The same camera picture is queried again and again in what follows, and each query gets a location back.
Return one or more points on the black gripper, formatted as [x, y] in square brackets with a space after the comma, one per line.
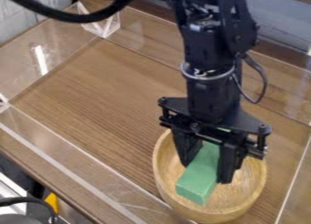
[210, 112]

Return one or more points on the green rectangular block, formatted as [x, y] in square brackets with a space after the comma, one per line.
[198, 180]

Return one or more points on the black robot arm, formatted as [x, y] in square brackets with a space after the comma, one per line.
[219, 34]

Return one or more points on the brown wooden bowl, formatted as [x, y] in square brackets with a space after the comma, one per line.
[230, 200]

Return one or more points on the black and yellow device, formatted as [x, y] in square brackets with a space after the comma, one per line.
[22, 198]

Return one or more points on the clear acrylic corner bracket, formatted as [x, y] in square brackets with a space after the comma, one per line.
[106, 27]

